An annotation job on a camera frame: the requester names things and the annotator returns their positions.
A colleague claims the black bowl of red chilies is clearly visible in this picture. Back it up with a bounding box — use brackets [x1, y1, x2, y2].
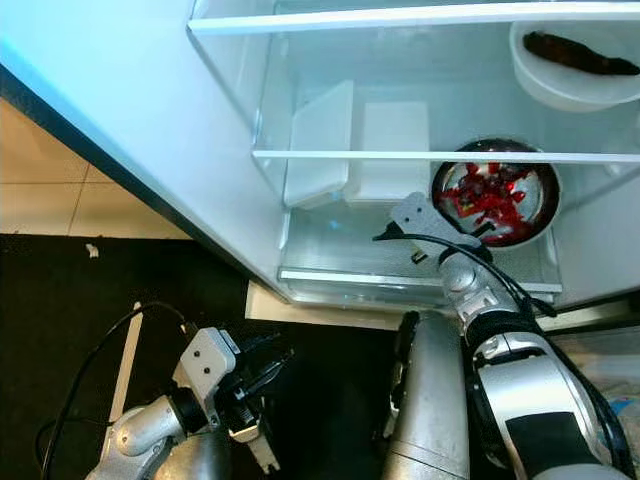
[432, 138, 561, 248]

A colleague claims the glass fridge shelf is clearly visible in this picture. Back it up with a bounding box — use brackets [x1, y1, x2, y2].
[188, 3, 640, 36]
[253, 150, 640, 166]

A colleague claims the grey steel fridge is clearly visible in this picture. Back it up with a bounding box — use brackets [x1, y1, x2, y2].
[0, 0, 640, 311]

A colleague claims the dark carpet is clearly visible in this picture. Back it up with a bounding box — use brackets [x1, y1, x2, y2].
[0, 233, 411, 480]

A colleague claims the white tape strip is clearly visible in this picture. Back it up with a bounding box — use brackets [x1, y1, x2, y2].
[108, 303, 143, 396]

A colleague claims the white plastic lidded container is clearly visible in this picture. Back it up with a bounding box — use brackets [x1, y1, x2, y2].
[282, 80, 356, 209]
[345, 100, 431, 204]

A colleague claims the white deep bowl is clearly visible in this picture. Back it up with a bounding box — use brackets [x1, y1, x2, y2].
[510, 20, 640, 113]

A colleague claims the dark brown food piece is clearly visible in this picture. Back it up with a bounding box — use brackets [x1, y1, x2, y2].
[523, 32, 640, 77]

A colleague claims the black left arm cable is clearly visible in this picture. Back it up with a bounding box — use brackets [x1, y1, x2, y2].
[38, 300, 191, 480]

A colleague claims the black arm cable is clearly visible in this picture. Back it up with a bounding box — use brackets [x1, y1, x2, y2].
[373, 228, 556, 316]
[38, 300, 191, 480]

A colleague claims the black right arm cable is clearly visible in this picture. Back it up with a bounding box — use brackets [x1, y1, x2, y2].
[373, 228, 556, 316]

